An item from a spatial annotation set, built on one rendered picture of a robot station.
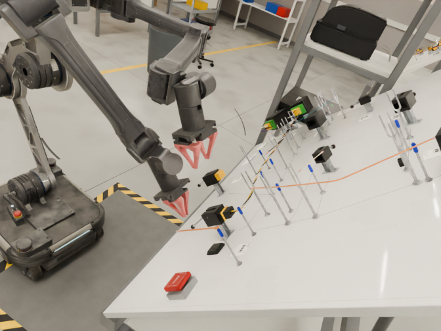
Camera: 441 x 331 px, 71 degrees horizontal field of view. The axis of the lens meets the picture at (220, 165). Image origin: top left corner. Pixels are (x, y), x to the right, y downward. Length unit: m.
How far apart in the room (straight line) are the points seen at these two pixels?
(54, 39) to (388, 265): 0.73
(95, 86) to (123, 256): 1.52
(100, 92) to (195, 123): 0.23
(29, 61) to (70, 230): 0.96
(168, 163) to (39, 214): 1.35
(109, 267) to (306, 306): 1.67
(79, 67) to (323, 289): 0.64
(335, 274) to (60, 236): 1.61
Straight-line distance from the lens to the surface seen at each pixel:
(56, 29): 0.74
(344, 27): 1.65
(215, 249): 0.83
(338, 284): 0.55
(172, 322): 1.06
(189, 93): 0.70
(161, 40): 4.29
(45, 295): 2.03
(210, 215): 0.84
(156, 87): 0.73
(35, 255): 1.89
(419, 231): 0.60
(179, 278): 0.76
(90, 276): 2.07
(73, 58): 0.75
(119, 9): 1.34
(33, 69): 1.42
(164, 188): 0.88
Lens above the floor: 1.75
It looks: 35 degrees down
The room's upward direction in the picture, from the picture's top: 18 degrees clockwise
